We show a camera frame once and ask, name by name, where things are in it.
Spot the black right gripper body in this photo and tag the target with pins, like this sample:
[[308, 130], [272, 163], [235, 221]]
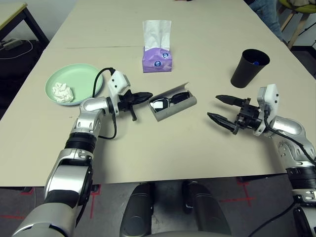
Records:
[[249, 118]]

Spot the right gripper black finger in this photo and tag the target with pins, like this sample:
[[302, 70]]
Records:
[[222, 121], [229, 100]]

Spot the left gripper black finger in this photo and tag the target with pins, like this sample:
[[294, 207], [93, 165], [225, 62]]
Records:
[[142, 94], [138, 99]]

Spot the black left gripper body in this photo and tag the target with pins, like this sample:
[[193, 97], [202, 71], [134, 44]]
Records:
[[124, 103]]

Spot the black sunglasses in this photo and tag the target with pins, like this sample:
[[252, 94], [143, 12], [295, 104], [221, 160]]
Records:
[[159, 103]]

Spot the grey glasses case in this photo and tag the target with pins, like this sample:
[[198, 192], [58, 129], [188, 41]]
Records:
[[177, 109]]

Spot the light green plate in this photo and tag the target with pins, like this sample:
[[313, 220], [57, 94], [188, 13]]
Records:
[[74, 76]]

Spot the white tissue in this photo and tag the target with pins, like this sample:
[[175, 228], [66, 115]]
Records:
[[61, 92]]

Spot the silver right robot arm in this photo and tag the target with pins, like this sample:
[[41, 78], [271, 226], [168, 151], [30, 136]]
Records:
[[288, 126]]

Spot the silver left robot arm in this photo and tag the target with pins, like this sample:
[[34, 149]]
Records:
[[89, 116]]

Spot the black cup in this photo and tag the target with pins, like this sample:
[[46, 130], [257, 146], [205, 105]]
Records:
[[243, 74]]

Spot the purple tissue pack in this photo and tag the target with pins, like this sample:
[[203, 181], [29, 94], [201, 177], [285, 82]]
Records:
[[156, 63]]

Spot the dark grey robot right leg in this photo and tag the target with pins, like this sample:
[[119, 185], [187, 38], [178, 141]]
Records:
[[207, 212]]

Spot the dark grey robot leg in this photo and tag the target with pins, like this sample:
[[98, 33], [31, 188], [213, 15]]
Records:
[[137, 212], [207, 212]]

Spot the bystander leg in jeans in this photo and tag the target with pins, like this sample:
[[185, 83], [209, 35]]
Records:
[[269, 14]]

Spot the green stool with wooden legs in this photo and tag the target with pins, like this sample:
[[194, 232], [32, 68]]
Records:
[[297, 27]]

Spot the black tripod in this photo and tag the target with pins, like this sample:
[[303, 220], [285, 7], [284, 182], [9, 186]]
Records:
[[307, 27]]

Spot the dark grey robot left leg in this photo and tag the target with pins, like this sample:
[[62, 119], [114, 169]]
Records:
[[137, 212]]

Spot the black bag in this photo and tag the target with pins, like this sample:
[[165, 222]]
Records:
[[14, 74]]

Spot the grey power adapter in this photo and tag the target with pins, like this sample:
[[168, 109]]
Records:
[[11, 44]]

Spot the beige side table black legs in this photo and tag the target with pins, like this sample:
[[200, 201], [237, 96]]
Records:
[[10, 14]]

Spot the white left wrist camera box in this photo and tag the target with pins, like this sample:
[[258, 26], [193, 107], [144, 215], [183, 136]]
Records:
[[118, 82]]

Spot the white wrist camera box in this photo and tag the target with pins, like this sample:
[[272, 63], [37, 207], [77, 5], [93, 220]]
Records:
[[269, 98], [118, 82]]

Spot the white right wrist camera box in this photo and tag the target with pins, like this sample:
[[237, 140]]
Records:
[[269, 98]]

